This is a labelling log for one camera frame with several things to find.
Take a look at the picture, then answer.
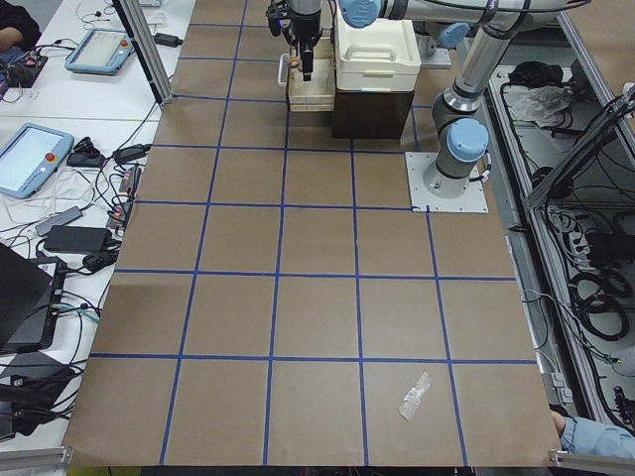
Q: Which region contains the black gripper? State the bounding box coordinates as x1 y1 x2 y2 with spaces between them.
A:
266 0 322 80

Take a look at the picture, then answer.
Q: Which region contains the black power adapter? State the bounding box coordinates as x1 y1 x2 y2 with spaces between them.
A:
153 33 183 48

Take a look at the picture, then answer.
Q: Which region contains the wooden drawer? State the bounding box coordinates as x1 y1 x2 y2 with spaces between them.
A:
286 38 335 112

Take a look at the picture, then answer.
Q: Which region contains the black laptop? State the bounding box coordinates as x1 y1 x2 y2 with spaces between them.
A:
1 245 67 355

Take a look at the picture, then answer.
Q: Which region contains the white drawer handle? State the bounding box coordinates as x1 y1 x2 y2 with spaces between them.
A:
277 54 290 88

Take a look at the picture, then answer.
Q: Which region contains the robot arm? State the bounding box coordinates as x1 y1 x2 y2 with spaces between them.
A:
265 0 322 81
338 1 587 198

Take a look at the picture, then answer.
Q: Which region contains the black power brick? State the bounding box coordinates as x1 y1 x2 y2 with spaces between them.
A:
44 225 112 254

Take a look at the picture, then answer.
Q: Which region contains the blue teach pendant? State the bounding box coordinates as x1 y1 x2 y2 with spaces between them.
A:
1 123 74 199
64 28 133 76

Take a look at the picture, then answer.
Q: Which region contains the clear plastic piece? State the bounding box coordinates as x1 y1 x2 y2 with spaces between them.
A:
398 371 433 420

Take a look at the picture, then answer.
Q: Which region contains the white plastic tray box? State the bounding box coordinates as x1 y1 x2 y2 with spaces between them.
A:
334 1 421 92

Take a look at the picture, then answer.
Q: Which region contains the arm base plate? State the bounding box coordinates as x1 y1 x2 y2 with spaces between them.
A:
405 152 488 214

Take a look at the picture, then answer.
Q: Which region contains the person in blue shirt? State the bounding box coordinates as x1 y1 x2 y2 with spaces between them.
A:
550 405 634 458

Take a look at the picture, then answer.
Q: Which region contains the dark brown drawer cabinet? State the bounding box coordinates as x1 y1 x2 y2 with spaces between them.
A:
331 89 415 139

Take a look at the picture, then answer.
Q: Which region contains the aluminium frame post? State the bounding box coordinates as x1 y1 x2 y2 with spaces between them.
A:
112 0 174 107

